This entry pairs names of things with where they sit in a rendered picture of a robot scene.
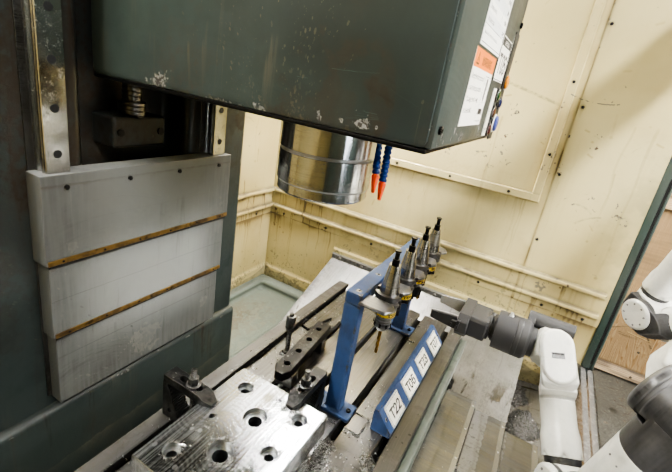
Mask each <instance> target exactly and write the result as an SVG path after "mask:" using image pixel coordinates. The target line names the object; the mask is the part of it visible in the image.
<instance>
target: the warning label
mask: <svg viewBox="0 0 672 472"><path fill-rule="evenodd" d="M495 63H496V59H495V58H494V57H493V56H491V55H490V54H489V53H487V52H486V51H485V50H483V49H482V48H481V47H479V46H478V47H477V51H476V54H475V58H474V62H473V66H472V70H471V74H470V78H469V82H468V86H467V90H466V94H465V98H464V102H463V106H462V110H461V114H460V118H459V122H458V127H459V126H468V125H478V124H479V122H480V118H481V115H482V111H483V107H484V104H485V100H486V96H487V93H488V89H489V85H490V81H491V78H492V74H493V70H494V67H495Z"/></svg>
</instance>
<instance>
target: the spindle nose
mask: <svg viewBox="0 0 672 472"><path fill-rule="evenodd" d="M280 143H281V145H280V149H279V158H278V167H277V176H278V177H277V186H278V187H279V188H280V189H281V190H282V191H283V192H285V193H286V194H288V195H291V196H293V197H296V198H299V199H302V200H306V201H310V202H315V203H321V204H330V205H350V204H356V203H359V202H361V201H362V200H364V199H365V197H366V193H367V190H368V188H369V183H370V178H371V173H372V168H373V162H374V160H373V159H374V157H375V152H376V147H377V143H373V142H369V141H365V140H361V139H357V138H352V137H348V136H344V135H340V134H336V133H331V132H327V131H323V130H319V129H315V128H310V127H306V126H302V125H298V124H294V123H289V122H285V121H283V123H282V132H281V140H280Z"/></svg>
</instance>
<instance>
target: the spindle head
mask: <svg viewBox="0 0 672 472"><path fill-rule="evenodd" d="M490 1H491V0H91V22H92V51H93V68H94V71H95V72H96V73H94V76H96V77H101V78H105V79H109V80H113V81H117V82H122V83H126V84H130V85H134V86H138V87H143V88H147V89H151V90H155V91H159V92H164V93H168V94H172V95H176V96H180V97H185V98H189V99H193V100H197V101H201V102H205V103H210V104H214V105H218V106H222V107H226V108H231V109H235V110H239V111H243V112H247V113H252V114H256V115H260V116H264V117H268V118H273V119H277V120H281V121H285V122H289V123H294V124H298V125H302V126H306V127H310V128H315V129H319V130H323V131H327V132H331V133H336V134H340V135H344V136H348V137H352V138H357V139H361V140H365V141H369V142H373V143H378V144H382V145H386V146H390V147H394V148H399V149H403V150H407V151H411V152H415V153H419V154H428V153H431V152H435V151H439V150H442V149H446V148H450V147H453V146H457V145H461V144H464V143H468V142H472V141H475V140H479V139H483V138H487V136H485V135H484V136H481V133H482V129H483V126H484V122H485V118H486V115H487V111H488V108H489V104H490V100H491V97H492V93H493V89H494V88H497V89H498V88H501V85H502V83H499V82H496V81H494V80H492V78H493V74H494V71H495V67H496V63H497V60H498V57H497V56H496V55H494V54H493V53H492V52H491V51H489V50H488V49H487V48H485V47H484V46H483V45H482V44H480V40H481V36H482V32H483V28H484V24H485V20H486V16H487V12H488V8H489V4H490ZM528 1H529V0H514V2H513V5H512V9H511V13H510V16H509V20H508V24H507V27H506V31H505V35H506V36H507V38H508V39H509V40H510V41H511V43H512V45H513V42H514V38H515V35H516V32H518V34H519V33H520V29H522V28H523V24H524V23H522V22H523V19H524V15H525V12H526V8H527V5H528ZM478 46H479V47H481V48H482V49H483V50H485V51H486V52H487V53H489V54H490V55H491V56H493V57H494V58H495V59H496V63H495V67H494V70H493V74H492V78H491V81H490V85H489V89H488V93H487V96H486V100H485V104H484V107H483V111H482V115H481V118H480V122H479V124H478V125H468V126H459V127H458V122H459V118H460V114H461V110H462V106H463V102H464V98H465V94H466V90H467V86H468V82H469V78H470V74H471V70H472V66H473V62H474V58H475V54H476V51H477V47H478Z"/></svg>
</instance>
